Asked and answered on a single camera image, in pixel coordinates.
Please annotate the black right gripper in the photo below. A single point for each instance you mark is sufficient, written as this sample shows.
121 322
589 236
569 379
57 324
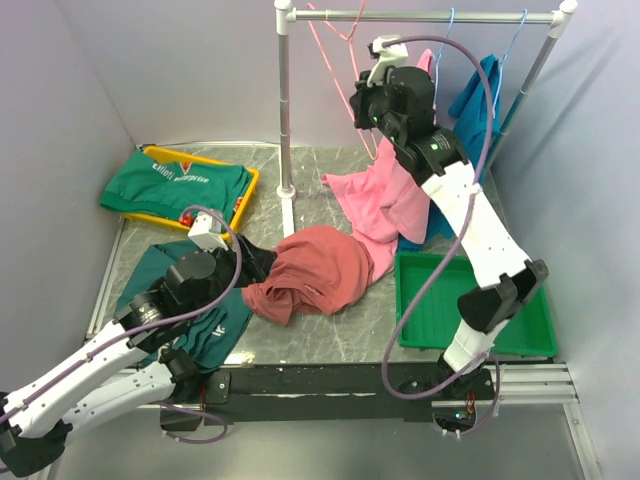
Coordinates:
362 93

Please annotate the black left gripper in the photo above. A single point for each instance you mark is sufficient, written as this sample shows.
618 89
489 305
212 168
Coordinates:
255 261

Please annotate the salmon red t shirt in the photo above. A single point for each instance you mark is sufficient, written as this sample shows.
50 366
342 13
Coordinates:
317 270

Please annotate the pink wire hanger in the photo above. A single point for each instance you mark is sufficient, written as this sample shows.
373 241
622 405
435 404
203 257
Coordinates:
348 38

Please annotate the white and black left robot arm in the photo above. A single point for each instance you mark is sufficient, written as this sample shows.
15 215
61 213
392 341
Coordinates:
178 318

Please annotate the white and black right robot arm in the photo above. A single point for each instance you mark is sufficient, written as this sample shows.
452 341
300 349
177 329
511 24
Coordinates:
507 278

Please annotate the dark teal t shirt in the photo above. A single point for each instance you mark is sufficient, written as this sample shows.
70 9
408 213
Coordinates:
212 336

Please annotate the pink t shirt on hanger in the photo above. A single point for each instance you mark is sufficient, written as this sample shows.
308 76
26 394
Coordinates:
383 205

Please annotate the blue t shirt on hanger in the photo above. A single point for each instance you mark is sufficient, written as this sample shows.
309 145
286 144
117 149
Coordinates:
470 112

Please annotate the light blue hanger left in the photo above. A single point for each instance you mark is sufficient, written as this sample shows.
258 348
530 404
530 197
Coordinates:
439 54

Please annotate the light blue hanger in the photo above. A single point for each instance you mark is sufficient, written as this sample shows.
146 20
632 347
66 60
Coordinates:
439 54
502 61

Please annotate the green printed t shirt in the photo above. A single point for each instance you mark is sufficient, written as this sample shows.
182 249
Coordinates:
144 185

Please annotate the light blue hanger right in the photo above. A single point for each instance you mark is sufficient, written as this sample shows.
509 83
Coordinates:
502 61

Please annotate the yellow plastic tray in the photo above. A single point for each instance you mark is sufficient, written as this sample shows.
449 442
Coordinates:
165 155

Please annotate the silver clothes rack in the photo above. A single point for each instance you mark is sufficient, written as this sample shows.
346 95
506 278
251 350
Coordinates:
286 15

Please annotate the green plastic tray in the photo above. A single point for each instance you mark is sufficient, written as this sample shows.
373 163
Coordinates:
434 322

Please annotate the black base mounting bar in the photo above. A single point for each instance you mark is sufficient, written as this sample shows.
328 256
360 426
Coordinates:
307 392

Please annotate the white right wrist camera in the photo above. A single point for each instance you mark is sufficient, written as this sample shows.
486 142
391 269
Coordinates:
388 52

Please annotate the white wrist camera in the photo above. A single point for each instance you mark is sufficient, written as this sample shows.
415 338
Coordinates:
388 52
204 231

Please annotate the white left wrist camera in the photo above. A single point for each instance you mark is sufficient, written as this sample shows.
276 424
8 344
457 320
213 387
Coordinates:
204 231

